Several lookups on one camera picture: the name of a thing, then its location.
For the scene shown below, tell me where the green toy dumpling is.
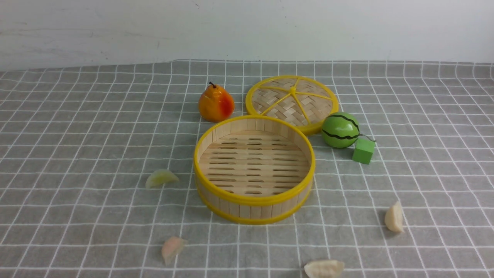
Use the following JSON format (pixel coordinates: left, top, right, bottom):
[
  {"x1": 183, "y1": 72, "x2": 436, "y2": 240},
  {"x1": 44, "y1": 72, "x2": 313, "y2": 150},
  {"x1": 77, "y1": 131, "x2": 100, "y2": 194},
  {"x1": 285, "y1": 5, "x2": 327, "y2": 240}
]
[{"x1": 145, "y1": 169, "x2": 179, "y2": 189}]

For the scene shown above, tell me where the white toy dumpling front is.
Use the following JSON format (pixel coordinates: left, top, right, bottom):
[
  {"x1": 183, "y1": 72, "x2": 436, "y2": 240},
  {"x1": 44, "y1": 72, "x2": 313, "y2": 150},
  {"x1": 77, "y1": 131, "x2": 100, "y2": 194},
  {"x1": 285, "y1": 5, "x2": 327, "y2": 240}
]
[{"x1": 304, "y1": 260, "x2": 345, "y2": 278}]

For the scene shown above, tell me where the pink toy dumpling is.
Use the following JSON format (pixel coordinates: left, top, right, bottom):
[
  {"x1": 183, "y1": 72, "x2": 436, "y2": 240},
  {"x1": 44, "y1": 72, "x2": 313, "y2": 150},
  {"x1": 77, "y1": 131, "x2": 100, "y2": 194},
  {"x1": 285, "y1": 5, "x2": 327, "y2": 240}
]
[{"x1": 162, "y1": 236, "x2": 187, "y2": 265}]

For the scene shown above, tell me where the orange toy pear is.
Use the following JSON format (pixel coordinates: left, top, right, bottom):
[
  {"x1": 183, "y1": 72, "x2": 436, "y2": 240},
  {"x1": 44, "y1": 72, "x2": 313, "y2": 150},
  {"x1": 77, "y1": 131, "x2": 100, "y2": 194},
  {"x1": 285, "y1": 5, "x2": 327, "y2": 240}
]
[{"x1": 199, "y1": 81, "x2": 235, "y2": 122}]

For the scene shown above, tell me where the grey checked tablecloth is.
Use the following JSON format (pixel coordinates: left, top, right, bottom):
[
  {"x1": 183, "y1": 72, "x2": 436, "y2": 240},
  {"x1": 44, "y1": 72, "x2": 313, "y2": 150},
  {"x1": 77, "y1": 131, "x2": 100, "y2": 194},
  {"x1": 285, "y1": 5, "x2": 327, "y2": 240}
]
[{"x1": 0, "y1": 60, "x2": 494, "y2": 278}]

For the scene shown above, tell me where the yellow rimmed bamboo steamer tray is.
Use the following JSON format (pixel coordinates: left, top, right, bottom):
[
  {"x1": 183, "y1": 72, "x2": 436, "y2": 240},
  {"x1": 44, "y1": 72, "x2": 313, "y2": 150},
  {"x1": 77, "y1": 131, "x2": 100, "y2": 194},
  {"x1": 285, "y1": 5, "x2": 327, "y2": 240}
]
[{"x1": 193, "y1": 115, "x2": 316, "y2": 225}]

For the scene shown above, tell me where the green toy watermelon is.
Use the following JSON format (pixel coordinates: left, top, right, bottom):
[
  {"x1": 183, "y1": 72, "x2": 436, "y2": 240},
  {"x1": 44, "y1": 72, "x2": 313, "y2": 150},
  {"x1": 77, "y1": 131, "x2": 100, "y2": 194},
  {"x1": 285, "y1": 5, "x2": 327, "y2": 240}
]
[{"x1": 321, "y1": 112, "x2": 360, "y2": 149}]

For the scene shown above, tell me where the white toy dumpling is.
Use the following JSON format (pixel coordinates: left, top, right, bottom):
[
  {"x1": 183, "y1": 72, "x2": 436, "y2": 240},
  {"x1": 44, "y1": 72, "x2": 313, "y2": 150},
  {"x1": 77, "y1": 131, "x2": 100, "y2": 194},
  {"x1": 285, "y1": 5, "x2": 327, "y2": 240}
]
[
  {"x1": 384, "y1": 201, "x2": 404, "y2": 233},
  {"x1": 304, "y1": 260, "x2": 345, "y2": 278}
]

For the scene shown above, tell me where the green wooden cube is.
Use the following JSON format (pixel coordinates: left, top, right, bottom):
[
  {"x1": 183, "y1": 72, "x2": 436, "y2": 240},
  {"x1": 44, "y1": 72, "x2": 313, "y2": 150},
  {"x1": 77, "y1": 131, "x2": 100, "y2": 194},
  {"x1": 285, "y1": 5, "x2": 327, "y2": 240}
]
[{"x1": 352, "y1": 138, "x2": 376, "y2": 165}]

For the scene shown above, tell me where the yellow rimmed woven steamer lid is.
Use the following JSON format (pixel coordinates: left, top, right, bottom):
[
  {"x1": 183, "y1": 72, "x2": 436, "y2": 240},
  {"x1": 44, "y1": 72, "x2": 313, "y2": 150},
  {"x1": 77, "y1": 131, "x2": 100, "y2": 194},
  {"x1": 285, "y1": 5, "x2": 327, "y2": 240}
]
[{"x1": 245, "y1": 75, "x2": 339, "y2": 136}]

